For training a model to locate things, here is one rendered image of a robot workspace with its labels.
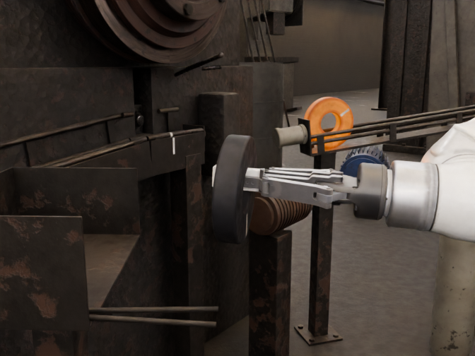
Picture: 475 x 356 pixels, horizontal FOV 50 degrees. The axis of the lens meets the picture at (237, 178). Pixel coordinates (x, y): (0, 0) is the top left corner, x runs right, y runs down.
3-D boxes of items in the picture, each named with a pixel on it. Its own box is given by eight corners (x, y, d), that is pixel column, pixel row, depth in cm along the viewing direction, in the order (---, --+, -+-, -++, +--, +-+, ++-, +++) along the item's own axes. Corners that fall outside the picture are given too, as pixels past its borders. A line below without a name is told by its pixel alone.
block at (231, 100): (196, 175, 149) (194, 92, 143) (213, 170, 155) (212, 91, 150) (224, 180, 142) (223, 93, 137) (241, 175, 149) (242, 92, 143)
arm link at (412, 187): (420, 220, 72) (377, 215, 73) (430, 157, 70) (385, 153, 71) (430, 241, 64) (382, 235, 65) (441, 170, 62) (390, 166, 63)
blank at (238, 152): (210, 153, 63) (237, 156, 62) (237, 121, 77) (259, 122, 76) (210, 262, 68) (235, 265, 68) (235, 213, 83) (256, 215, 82)
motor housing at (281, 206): (238, 359, 155) (238, 188, 143) (277, 329, 172) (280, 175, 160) (273, 374, 147) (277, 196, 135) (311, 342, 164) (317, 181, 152)
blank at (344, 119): (319, 157, 157) (324, 159, 154) (292, 116, 152) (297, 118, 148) (357, 126, 159) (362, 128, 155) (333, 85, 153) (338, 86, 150)
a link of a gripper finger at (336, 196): (355, 200, 68) (357, 211, 63) (316, 196, 69) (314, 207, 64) (357, 183, 68) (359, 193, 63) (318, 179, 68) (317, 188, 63)
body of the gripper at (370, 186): (384, 229, 65) (312, 220, 67) (380, 210, 73) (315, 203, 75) (391, 171, 63) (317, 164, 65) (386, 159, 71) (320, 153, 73)
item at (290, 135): (273, 146, 153) (271, 126, 151) (300, 142, 155) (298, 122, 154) (280, 150, 147) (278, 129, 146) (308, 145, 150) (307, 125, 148)
